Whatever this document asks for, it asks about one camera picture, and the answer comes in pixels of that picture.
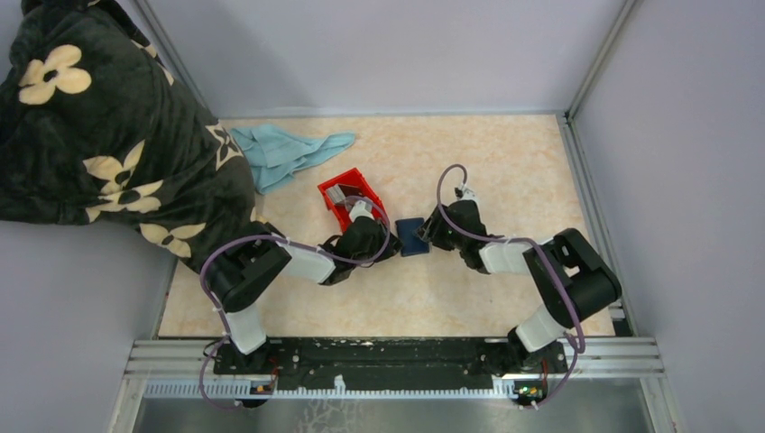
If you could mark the black floral fleece blanket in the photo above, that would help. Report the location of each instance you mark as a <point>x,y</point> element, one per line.
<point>94,128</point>

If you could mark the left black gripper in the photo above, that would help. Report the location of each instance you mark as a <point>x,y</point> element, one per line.
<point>392,247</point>

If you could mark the cards stack in bin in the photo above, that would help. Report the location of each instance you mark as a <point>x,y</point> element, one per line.
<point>339,194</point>

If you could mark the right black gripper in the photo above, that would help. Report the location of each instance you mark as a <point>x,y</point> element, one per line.
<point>431,231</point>

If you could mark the navy leather card holder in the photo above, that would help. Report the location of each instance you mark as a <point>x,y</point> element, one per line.
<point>406,229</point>

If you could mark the red plastic bin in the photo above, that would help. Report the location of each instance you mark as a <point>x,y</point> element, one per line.
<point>363,189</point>

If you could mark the light blue cloth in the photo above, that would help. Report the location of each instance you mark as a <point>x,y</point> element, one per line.
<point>275,155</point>

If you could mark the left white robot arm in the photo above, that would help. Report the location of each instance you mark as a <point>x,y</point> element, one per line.
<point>238,273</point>

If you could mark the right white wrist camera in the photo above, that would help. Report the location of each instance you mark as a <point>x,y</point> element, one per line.
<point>465,193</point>

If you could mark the aluminium frame post left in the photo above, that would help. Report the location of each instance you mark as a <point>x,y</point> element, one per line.
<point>169,50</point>

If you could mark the aluminium frame post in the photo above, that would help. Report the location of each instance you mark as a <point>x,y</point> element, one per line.
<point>602,57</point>
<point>169,50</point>

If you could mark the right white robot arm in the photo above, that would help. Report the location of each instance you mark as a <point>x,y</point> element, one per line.
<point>572,279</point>

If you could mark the aluminium frame post right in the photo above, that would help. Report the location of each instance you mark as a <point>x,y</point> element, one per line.
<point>602,57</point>

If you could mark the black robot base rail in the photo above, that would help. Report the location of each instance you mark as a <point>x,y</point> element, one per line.
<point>397,366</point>

